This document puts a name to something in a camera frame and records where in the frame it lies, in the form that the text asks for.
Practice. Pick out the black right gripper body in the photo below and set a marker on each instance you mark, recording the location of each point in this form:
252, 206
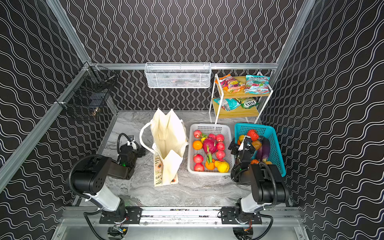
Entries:
240, 147

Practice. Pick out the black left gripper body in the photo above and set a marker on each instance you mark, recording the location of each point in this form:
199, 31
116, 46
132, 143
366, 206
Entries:
137, 151

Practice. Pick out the pink dragon fruit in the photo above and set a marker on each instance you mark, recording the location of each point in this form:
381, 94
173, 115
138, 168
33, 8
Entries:
209, 147

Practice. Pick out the cream canvas grocery bag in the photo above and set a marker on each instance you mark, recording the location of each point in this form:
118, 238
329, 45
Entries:
169, 145

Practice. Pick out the orange tangerine with leaves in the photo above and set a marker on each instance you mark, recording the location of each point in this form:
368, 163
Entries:
197, 145

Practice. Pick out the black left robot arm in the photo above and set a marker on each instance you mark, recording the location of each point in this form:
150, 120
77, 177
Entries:
88, 175

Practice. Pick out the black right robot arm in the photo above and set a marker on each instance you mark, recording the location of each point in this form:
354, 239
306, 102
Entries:
267, 185

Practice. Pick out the green white snack bag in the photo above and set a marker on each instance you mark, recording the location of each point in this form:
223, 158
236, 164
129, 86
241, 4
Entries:
247, 103

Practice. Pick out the teal snack bag lower shelf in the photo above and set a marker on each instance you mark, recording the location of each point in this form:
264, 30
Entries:
227, 104

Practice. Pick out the teal pink snack bag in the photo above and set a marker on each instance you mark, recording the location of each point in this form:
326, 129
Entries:
257, 85

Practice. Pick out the orange snack bag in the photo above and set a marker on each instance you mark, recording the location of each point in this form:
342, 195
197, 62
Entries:
230, 84

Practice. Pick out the brown potato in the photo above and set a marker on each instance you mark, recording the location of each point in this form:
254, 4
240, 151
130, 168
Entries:
256, 144

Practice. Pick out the red bell pepper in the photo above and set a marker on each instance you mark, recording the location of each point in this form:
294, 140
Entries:
253, 134

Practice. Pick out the purple eggplant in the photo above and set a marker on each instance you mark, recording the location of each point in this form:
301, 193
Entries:
264, 152

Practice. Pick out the red apple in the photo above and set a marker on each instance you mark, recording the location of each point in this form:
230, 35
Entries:
199, 167
220, 138
220, 154
198, 134
212, 136
198, 159
221, 146

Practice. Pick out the yellow pear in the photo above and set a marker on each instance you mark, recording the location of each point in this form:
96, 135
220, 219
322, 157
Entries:
222, 166

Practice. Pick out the white plastic basket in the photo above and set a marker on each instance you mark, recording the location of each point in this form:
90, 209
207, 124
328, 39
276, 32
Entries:
207, 129

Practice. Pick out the teal plastic basket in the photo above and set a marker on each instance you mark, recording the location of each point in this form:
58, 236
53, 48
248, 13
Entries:
268, 132

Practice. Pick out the orange crinkled fruit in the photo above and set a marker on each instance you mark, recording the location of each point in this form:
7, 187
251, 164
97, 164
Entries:
210, 166

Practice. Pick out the black wire wall basket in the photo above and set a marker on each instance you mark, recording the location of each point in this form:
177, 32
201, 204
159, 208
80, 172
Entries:
87, 101

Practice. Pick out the white wire wall basket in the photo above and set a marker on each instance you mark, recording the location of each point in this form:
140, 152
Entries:
178, 75

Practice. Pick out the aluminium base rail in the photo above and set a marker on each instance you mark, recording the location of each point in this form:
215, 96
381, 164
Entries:
207, 217

